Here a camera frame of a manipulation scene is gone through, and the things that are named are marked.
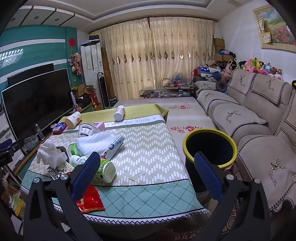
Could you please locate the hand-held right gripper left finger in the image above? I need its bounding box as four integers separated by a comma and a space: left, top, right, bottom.
23, 152, 104, 241

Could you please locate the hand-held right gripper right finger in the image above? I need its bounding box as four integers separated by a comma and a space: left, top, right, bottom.
194, 152, 271, 241

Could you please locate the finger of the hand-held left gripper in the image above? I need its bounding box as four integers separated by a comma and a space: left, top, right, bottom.
0, 138, 24, 168

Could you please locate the black yellow-rimmed waste bin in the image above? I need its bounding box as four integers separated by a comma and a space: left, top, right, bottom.
183, 128, 238, 193

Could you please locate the green white yoghurt bottle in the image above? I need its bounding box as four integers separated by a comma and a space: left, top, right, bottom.
94, 158, 117, 183

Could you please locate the clear jar with green lid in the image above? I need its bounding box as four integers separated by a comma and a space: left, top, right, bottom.
68, 143, 84, 156

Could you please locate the white foam net sleeve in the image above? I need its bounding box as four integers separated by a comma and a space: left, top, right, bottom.
76, 131, 118, 155

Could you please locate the red foil packet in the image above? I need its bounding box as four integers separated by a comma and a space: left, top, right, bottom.
75, 184, 106, 213

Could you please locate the brown plastic tray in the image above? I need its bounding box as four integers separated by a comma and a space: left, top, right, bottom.
55, 146, 70, 160

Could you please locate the white blue-print carton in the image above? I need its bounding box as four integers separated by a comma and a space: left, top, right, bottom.
102, 136, 126, 161

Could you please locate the white paper noodle bowl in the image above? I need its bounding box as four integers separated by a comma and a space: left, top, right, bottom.
79, 123, 101, 139

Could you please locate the white tissue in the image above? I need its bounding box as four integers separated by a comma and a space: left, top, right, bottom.
37, 141, 68, 168

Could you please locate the small pink box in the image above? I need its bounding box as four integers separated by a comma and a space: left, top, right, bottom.
92, 121, 106, 133

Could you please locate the white dotted paper cup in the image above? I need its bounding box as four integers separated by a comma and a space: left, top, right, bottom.
65, 111, 82, 127

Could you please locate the white plastic canister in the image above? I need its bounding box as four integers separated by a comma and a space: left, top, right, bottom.
113, 105, 126, 121

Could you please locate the glass bowl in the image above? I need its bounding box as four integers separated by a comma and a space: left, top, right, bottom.
23, 136, 39, 151

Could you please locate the clear water bottle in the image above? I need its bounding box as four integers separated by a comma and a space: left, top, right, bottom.
35, 124, 45, 141

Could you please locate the dark patterned rug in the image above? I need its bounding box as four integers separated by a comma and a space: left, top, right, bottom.
143, 197, 245, 241

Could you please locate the pile of books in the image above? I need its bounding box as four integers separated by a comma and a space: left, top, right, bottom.
5, 178, 26, 218

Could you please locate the red box of tissues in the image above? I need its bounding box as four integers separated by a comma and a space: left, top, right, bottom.
52, 122, 68, 135

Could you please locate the black curved television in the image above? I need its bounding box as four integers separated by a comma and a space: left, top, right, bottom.
1, 68, 75, 141

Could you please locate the table with patterned cloth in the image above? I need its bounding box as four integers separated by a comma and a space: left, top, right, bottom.
20, 103, 210, 220

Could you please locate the beige floral floor mat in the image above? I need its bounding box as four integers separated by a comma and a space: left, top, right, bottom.
111, 97, 220, 139

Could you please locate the black box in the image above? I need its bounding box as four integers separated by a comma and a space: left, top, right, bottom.
76, 96, 93, 108

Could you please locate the black tower fan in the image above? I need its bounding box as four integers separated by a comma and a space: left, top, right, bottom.
97, 72, 111, 109

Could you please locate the open cardboard box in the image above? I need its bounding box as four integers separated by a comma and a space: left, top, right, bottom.
77, 85, 97, 99

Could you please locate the beige deer-print sofa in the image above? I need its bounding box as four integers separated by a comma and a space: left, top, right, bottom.
193, 69, 296, 212

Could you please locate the dark neck pillow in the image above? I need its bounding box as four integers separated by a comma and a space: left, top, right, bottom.
215, 80, 228, 93

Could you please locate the low glass table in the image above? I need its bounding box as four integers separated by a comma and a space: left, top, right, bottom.
139, 88, 194, 99

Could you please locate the colourful clutter pile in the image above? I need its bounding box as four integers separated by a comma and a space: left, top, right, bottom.
163, 73, 193, 88

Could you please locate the blue star-print bag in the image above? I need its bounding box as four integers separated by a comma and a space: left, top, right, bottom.
198, 65, 216, 75

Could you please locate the cream embroidered curtain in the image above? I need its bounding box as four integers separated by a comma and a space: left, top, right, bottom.
148, 16, 214, 93
92, 19, 152, 102

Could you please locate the row of plush toys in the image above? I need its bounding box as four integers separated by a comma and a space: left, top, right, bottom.
221, 57, 284, 81

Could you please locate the stack of cardboard boxes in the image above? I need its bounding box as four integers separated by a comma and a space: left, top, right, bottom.
213, 37, 235, 62

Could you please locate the dark flat box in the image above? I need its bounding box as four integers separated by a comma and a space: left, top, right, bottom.
88, 31, 100, 43

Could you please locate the framed flower painting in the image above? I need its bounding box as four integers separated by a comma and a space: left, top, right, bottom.
252, 5, 296, 49

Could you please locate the artificial flower wall decoration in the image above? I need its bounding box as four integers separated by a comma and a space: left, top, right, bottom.
68, 52, 83, 75

